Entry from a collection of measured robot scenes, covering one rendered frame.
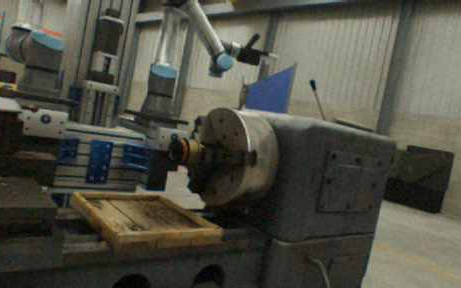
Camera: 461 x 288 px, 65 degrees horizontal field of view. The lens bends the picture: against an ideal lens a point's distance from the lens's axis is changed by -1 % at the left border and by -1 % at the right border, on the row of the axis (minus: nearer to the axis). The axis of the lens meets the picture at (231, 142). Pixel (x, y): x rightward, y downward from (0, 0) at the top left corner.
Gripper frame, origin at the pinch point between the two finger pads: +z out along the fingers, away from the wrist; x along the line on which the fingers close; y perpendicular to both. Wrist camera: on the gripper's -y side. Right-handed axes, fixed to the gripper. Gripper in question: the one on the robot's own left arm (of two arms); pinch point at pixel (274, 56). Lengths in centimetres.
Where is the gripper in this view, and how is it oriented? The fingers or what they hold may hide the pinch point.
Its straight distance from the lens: 201.2
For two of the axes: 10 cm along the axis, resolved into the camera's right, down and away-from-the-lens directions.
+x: 2.5, 2.4, -9.4
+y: -2.3, 9.6, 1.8
